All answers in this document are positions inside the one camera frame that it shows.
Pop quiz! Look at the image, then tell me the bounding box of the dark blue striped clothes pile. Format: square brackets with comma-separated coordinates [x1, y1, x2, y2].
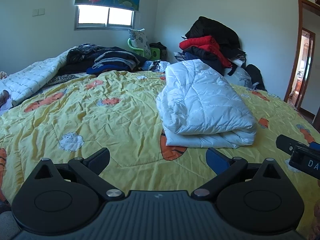
[57, 43, 148, 75]

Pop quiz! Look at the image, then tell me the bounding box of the floral cushion on chair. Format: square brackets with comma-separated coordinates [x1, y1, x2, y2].
[129, 29, 151, 59]

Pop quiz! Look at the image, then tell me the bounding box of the wall light switch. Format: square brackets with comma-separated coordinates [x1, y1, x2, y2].
[32, 8, 45, 17]

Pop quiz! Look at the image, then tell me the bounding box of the green plastic chair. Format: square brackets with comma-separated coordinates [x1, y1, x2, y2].
[127, 38, 161, 61]

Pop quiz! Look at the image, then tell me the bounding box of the clear plastic bag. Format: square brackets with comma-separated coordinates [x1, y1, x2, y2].
[224, 67, 253, 88]

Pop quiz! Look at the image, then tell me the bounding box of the white quilted down jacket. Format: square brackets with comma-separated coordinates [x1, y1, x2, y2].
[156, 60, 257, 148]

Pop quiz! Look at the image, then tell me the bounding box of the black bag beside bed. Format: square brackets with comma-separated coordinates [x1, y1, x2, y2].
[245, 64, 267, 91]

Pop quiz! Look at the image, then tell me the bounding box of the white patterned quilt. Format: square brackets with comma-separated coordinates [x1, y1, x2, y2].
[1, 49, 71, 108]

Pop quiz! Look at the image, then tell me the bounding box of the bright window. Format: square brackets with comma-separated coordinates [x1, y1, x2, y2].
[74, 5, 135, 30]

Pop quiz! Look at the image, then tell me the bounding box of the red garment on pile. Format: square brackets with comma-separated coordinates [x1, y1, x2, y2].
[179, 36, 232, 68]

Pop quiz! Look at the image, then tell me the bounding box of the black jacket on pile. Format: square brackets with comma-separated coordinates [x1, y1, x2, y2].
[185, 16, 246, 62]

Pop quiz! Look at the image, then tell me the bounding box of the dark blue garment on pile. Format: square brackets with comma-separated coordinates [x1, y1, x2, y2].
[183, 46, 224, 76]

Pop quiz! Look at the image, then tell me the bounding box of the yellow carrot print bedspread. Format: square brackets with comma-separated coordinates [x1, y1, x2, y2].
[1, 71, 319, 239]

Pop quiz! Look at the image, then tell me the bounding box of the brown wooden door frame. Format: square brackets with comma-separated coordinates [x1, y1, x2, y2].
[284, 0, 320, 120]

